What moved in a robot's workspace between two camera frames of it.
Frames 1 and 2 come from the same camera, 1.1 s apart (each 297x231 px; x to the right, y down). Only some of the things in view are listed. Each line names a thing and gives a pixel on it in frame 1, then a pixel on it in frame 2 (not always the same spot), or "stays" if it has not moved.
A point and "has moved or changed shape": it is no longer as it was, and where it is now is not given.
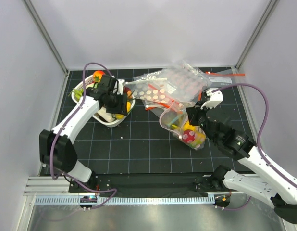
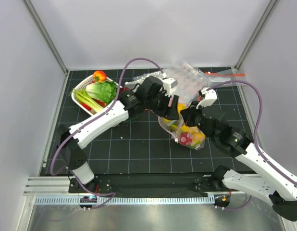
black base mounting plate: [147, 184] stays
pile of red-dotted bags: [185, 83] stays
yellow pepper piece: [118, 116] has moved or changed shape
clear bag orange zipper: [223, 77] stays
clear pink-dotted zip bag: [175, 119] stays
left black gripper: [121, 108] → [168, 112]
